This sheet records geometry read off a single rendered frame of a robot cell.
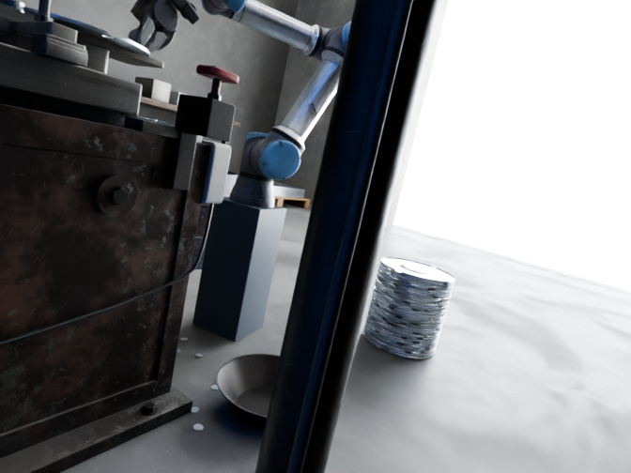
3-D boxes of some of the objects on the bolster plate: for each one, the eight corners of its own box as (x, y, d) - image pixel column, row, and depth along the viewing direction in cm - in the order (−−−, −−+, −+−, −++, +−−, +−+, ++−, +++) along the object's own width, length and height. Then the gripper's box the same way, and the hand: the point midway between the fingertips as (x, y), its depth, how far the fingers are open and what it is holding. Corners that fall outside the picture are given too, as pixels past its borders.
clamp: (38, 60, 77) (44, 0, 76) (86, 66, 68) (94, -2, 67) (0, 50, 72) (5, -15, 71) (46, 53, 63) (53, -20, 62)
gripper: (175, 2, 112) (134, 68, 108) (149, -29, 104) (105, 40, 100) (197, 2, 108) (156, 70, 103) (173, -30, 100) (128, 42, 96)
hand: (141, 53), depth 100 cm, fingers closed
